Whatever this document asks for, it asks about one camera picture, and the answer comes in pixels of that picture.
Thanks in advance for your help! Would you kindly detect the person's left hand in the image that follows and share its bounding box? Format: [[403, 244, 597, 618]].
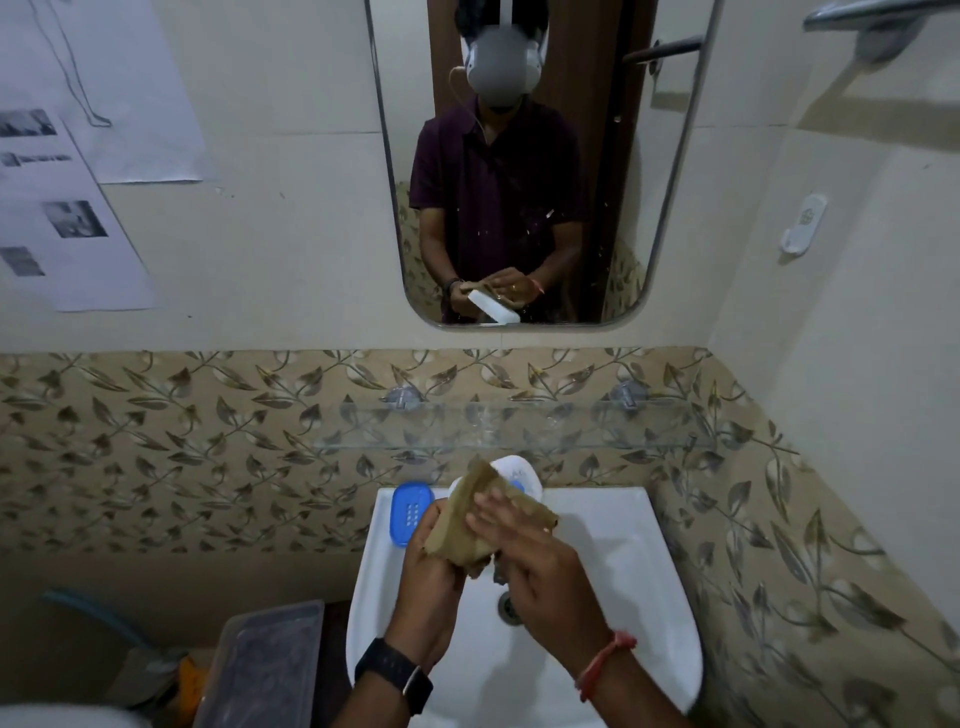
[[384, 499, 471, 671]]

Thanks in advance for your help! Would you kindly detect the person's right hand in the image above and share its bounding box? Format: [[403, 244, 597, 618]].
[[463, 492, 636, 678]]

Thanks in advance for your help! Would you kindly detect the brown cleaning cloth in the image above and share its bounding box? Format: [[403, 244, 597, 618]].
[[422, 456, 561, 579]]

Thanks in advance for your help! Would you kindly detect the white plastic soap case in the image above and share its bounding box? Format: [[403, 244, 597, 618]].
[[448, 454, 543, 513]]

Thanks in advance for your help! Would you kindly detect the person's right forearm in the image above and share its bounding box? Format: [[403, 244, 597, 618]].
[[577, 637, 700, 728]]

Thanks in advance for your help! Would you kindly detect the person's left forearm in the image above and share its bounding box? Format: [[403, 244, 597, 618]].
[[328, 660, 436, 728]]

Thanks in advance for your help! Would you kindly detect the blue soap dish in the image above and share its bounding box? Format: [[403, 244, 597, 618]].
[[389, 481, 436, 547]]

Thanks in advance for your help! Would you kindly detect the white ceramic sink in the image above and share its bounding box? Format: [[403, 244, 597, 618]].
[[345, 486, 705, 728]]

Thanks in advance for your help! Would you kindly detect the black smartwatch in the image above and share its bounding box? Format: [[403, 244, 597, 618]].
[[354, 637, 435, 717]]

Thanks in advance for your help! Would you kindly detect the orange plastic object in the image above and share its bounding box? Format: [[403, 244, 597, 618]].
[[175, 655, 209, 715]]

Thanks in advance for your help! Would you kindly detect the white paper sheet with photos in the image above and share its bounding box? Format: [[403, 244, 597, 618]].
[[0, 103, 159, 314]]

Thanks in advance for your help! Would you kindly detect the white paper sheet with drawing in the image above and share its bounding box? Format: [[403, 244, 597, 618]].
[[0, 0, 209, 186]]

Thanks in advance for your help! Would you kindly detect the metal towel bar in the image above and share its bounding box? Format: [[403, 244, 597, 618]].
[[801, 0, 960, 66]]

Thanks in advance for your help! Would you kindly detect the glass wall shelf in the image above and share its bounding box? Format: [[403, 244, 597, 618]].
[[313, 399, 715, 453]]

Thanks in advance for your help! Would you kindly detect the red thread bracelet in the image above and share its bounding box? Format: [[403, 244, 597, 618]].
[[575, 630, 639, 704]]

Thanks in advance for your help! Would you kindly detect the blue hose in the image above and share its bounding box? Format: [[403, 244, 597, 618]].
[[40, 588, 153, 651]]

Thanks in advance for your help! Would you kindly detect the wall mirror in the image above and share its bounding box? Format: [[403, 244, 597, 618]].
[[364, 0, 726, 330]]

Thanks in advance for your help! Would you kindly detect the white plastic wall hook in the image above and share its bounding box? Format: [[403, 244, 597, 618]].
[[778, 193, 829, 258]]

